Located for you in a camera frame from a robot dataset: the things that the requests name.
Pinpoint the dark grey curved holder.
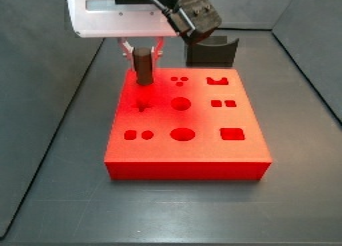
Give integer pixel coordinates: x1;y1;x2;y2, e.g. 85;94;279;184
185;36;239;68

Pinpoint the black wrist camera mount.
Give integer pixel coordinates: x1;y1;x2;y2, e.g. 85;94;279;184
167;0;221;45

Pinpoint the red shape-sorter block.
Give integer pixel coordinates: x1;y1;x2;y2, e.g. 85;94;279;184
104;68;272;180

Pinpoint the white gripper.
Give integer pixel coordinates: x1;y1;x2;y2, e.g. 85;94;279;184
65;0;177;69

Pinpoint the brown hexagonal peg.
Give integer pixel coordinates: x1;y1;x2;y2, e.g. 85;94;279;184
132;47;153;86

